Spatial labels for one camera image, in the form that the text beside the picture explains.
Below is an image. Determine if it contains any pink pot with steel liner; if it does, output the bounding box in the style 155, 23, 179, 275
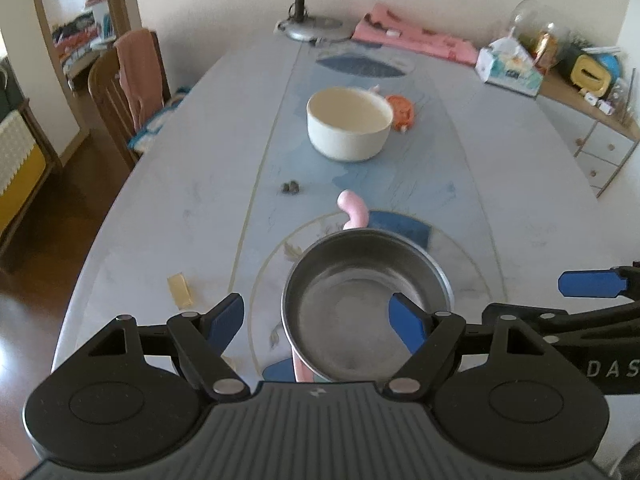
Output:
281, 190, 454, 382

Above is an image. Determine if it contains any cream ceramic bowl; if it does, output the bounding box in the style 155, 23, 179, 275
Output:
306, 87, 394, 162

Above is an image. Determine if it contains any white drawer cabinet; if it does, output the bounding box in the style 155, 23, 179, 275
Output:
536, 72, 639, 198

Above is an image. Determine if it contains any yellow tissue holder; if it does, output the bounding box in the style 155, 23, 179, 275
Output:
570, 53, 612, 98

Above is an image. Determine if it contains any blue globe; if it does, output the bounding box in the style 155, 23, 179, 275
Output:
596, 53, 620, 81

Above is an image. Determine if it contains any orange tape measure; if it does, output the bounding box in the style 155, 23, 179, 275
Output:
386, 94, 416, 132

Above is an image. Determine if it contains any amber bottle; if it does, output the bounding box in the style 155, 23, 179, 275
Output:
534, 32, 558, 74

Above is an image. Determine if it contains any tissue box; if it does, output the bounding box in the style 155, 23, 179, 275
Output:
475, 37, 542, 98

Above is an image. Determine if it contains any glass jar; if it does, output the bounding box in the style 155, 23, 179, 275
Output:
506, 0, 570, 70

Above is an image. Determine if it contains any wooden chair with pink towel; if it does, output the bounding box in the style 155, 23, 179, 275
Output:
88, 28, 191, 168

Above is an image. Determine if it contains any pink cloth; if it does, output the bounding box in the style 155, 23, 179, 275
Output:
352, 3, 478, 66

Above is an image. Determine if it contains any grey desk lamp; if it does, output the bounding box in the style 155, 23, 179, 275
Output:
274, 0, 356, 44

